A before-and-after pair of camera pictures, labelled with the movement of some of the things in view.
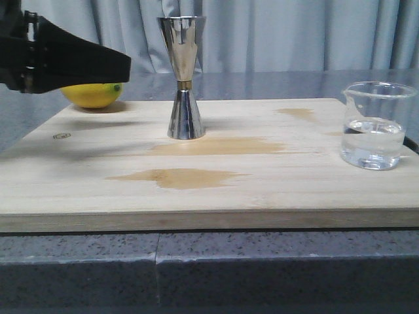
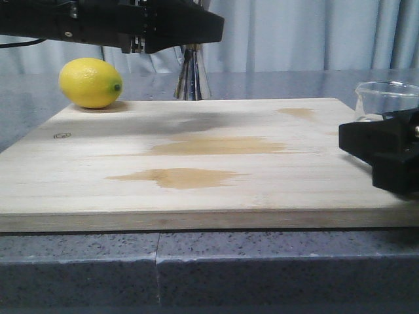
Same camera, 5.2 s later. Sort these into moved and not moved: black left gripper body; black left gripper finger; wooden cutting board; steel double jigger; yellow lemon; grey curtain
Moved: black left gripper finger; steel double jigger; black left gripper body
Not moved: wooden cutting board; grey curtain; yellow lemon
